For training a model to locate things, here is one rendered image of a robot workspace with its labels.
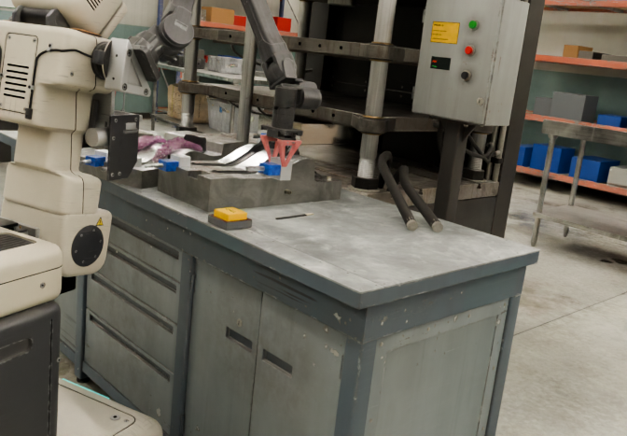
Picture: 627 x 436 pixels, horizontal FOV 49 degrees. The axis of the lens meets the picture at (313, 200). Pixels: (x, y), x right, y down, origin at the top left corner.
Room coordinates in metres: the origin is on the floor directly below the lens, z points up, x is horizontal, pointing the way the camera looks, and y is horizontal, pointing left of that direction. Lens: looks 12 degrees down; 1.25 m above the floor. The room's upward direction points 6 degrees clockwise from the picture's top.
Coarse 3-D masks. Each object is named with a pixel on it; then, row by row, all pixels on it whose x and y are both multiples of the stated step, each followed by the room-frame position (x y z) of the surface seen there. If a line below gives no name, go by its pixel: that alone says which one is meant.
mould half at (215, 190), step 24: (192, 168) 1.89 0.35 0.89; (216, 168) 1.95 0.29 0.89; (240, 168) 2.01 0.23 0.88; (312, 168) 2.03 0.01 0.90; (168, 192) 1.91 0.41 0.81; (192, 192) 1.83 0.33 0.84; (216, 192) 1.79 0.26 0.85; (240, 192) 1.84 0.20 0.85; (264, 192) 1.90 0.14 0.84; (312, 192) 2.03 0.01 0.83; (336, 192) 2.11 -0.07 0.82
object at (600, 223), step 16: (544, 128) 4.95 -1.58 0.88; (560, 128) 4.87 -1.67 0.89; (576, 128) 4.80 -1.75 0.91; (592, 128) 4.72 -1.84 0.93; (608, 144) 4.64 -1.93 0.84; (624, 144) 4.57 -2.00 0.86; (544, 176) 4.96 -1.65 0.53; (576, 176) 5.38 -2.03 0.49; (544, 192) 4.96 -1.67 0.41; (576, 192) 5.39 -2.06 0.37; (560, 208) 5.21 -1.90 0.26; (576, 208) 5.29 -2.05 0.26; (576, 224) 4.75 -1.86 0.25; (592, 224) 4.79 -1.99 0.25; (608, 224) 4.85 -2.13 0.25; (624, 224) 4.92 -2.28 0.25; (624, 240) 4.52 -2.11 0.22
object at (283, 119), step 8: (272, 112) 1.79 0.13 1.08; (280, 112) 1.77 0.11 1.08; (288, 112) 1.77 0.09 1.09; (272, 120) 1.78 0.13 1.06; (280, 120) 1.77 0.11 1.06; (288, 120) 1.78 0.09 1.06; (264, 128) 1.81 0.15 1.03; (272, 128) 1.77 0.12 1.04; (280, 128) 1.77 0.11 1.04; (288, 128) 1.78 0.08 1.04
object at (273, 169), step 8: (272, 160) 1.80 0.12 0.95; (280, 160) 1.78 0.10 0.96; (248, 168) 1.72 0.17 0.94; (256, 168) 1.74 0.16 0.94; (264, 168) 1.76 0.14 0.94; (272, 168) 1.76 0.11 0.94; (280, 168) 1.77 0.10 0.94; (288, 168) 1.79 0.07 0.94; (272, 176) 1.79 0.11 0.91; (280, 176) 1.77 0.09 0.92; (288, 176) 1.79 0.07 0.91
